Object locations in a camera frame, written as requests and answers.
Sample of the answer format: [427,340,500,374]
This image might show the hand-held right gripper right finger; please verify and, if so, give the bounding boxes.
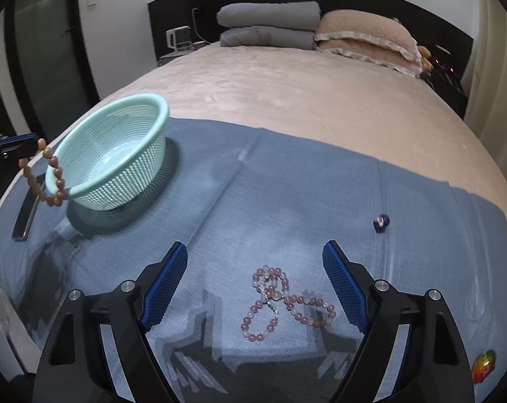
[322,240,476,403]

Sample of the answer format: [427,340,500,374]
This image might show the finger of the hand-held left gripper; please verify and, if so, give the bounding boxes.
[1,145,42,161]
[2,133,39,146]

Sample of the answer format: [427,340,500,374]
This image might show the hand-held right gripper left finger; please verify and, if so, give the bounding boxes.
[33,241,189,403]

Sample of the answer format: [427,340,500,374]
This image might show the wooden bead bracelet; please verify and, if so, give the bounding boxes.
[18,138,69,208]

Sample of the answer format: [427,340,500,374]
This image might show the pink bead necklace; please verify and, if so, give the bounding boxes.
[241,265,337,342]

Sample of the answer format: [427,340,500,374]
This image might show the teal plastic colander basket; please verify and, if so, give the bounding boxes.
[46,93,171,211]

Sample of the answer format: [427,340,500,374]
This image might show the black smartphone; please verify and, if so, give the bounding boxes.
[11,185,43,242]

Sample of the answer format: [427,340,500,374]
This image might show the dark glass door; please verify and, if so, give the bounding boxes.
[10,0,102,136]

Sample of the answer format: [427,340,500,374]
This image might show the blue cloth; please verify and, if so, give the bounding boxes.
[0,118,507,403]

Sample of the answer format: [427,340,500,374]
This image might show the grey nightstand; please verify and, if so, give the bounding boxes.
[158,48,196,66]

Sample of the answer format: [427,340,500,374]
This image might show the white kettle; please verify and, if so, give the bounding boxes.
[166,26,192,51]

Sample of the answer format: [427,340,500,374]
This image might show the black headboard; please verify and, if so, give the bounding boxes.
[148,0,474,118]

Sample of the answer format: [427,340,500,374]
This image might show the beige bedspread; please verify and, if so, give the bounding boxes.
[0,44,507,261]

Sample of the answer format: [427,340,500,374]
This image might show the pink ruffled pillow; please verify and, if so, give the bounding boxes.
[316,42,422,79]
[314,10,420,62]

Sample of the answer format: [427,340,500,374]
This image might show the brown teddy bear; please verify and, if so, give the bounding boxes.
[417,45,435,72]

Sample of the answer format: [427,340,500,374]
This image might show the grey folded pillow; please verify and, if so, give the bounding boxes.
[220,26,317,50]
[216,1,322,33]

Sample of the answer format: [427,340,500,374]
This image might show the cream curtain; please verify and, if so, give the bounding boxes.
[463,0,507,169]

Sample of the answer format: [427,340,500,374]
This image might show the white charging cable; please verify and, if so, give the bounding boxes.
[191,7,209,43]

